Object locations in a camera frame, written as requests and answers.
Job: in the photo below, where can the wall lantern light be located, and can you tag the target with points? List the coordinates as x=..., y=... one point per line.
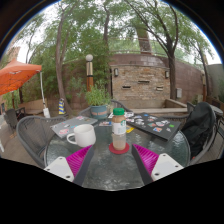
x=116, y=72
x=167, y=74

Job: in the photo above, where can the black laptop with stickers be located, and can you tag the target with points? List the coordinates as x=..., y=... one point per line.
x=155, y=125

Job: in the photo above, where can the blue yellow striped bollard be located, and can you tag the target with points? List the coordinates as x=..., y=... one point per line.
x=62, y=106

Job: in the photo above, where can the grey wall utility box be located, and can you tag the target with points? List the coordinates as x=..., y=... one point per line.
x=179, y=93

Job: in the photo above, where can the green-capped coffee drink bottle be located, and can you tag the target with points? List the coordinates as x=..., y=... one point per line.
x=119, y=130

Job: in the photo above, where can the potted green plant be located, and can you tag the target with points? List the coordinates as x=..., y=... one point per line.
x=97, y=98

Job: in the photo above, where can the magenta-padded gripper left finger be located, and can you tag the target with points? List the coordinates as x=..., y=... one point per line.
x=60, y=168

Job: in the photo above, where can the globe-topped lamp post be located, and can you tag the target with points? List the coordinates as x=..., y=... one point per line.
x=89, y=75

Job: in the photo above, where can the black jacket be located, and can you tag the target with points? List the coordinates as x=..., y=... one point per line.
x=198, y=126

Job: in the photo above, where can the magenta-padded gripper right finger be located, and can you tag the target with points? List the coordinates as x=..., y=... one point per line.
x=165, y=166

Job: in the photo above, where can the small yellow card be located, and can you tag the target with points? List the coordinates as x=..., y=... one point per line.
x=130, y=129

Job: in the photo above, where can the group of dark patio chairs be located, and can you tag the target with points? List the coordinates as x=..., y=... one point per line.
x=13, y=116

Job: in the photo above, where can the flat round red coaster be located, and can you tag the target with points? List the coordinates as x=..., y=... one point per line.
x=119, y=151

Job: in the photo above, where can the orange patio umbrella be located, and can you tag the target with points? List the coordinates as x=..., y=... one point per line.
x=16, y=76

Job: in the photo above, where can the silver laptop with stickers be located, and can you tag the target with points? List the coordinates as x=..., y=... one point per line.
x=71, y=125

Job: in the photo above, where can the white ceramic mug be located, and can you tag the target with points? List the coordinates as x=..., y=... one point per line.
x=85, y=135

